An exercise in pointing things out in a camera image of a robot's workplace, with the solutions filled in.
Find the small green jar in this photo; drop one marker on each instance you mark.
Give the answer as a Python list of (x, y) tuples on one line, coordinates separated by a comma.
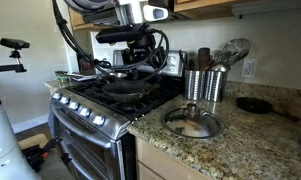
[(61, 76)]

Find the dark brown box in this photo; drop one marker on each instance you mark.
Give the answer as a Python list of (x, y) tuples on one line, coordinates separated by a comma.
[(86, 65)]

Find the tan wooden board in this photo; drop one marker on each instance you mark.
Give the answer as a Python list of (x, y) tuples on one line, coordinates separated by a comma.
[(31, 140)]

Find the wooden wall cabinet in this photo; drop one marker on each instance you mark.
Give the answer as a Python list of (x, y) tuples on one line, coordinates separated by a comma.
[(196, 6)]

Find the small dark round skillet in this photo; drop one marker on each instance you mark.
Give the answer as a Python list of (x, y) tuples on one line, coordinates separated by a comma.
[(255, 105)]

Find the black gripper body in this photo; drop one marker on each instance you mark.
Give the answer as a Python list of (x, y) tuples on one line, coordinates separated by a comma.
[(141, 51)]

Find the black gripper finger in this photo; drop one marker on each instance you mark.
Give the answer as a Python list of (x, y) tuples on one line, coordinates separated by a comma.
[(134, 74), (156, 75)]

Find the black orange clamp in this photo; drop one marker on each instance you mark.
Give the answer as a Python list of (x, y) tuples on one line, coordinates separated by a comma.
[(43, 153)]

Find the black camera on stand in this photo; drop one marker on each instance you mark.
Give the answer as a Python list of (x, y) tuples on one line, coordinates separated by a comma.
[(15, 43)]

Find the flat dark grey device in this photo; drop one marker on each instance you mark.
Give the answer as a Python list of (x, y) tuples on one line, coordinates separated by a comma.
[(80, 77)]

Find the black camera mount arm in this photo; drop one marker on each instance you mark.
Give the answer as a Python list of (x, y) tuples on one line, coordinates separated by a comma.
[(10, 67)]

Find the stainless steel gas stove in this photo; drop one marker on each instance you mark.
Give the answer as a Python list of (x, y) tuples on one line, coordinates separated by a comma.
[(90, 133)]

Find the brown wooden spatula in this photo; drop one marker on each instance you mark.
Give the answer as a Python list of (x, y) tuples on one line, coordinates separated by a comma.
[(204, 58)]

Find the light wood base cabinet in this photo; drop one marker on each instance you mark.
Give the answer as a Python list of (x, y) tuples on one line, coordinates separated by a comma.
[(156, 163)]

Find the black kitchen utensil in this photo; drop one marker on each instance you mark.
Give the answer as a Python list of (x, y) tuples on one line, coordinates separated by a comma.
[(183, 61)]

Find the perforated steel utensil holder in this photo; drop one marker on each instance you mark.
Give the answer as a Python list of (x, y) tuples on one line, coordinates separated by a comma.
[(215, 86), (194, 85)]

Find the grey range hood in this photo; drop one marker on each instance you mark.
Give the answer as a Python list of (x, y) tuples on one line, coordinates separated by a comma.
[(103, 16)]

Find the white wall power outlet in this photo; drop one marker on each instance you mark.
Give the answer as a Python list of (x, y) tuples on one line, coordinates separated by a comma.
[(249, 68)]

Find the silver steel frying pan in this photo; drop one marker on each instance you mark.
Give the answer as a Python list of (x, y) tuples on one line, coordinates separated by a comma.
[(118, 75)]

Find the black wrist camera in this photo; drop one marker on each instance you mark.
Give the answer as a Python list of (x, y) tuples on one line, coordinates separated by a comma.
[(123, 33)]

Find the silver stove knob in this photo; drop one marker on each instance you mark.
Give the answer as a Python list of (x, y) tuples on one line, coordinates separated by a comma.
[(98, 120), (56, 96), (85, 111), (73, 105), (64, 100)]

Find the silver ladle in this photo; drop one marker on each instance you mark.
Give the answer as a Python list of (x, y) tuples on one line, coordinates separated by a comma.
[(220, 67)]

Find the dark nonstick frying pan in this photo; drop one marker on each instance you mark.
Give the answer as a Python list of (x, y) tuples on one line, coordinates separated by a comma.
[(126, 91)]

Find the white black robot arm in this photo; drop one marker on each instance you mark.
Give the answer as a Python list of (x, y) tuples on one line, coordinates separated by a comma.
[(90, 4)]

